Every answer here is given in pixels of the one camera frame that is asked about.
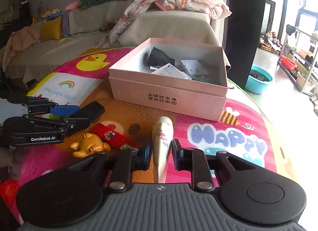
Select cream lotion tube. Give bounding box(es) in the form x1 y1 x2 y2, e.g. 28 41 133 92
152 116 174 183

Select black card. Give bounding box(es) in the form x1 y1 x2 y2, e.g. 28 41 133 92
147 47 175 67

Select orange toy figure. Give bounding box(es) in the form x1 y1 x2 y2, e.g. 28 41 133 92
70 133 111 158

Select red embroidered pouch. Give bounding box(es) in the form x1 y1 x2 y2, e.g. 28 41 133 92
90 123 141 149

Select colourful play mat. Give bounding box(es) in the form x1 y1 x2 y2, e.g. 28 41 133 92
0 47 299 231

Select yellow cushion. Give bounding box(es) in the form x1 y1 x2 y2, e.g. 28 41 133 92
40 16 62 41

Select beige covered sofa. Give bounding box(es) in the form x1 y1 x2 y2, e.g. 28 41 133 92
1 0 219 84

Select large white box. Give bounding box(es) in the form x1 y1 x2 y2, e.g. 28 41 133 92
152 63 192 80

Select white slippers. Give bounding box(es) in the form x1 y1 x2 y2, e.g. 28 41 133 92
309 95 318 116

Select pink cardboard box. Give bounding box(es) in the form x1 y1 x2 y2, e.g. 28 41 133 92
109 38 228 121

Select teal plastic basin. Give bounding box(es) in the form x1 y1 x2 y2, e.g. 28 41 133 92
245 65 273 94

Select white power bank box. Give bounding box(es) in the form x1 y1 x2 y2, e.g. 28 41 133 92
179 59 209 76

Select red plastic basin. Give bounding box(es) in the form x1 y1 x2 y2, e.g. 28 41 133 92
280 55 297 71

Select metal shelf rack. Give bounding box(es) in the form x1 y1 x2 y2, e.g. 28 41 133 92
278 25 317 96

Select pink floral blanket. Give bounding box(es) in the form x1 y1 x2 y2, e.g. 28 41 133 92
99 0 232 48

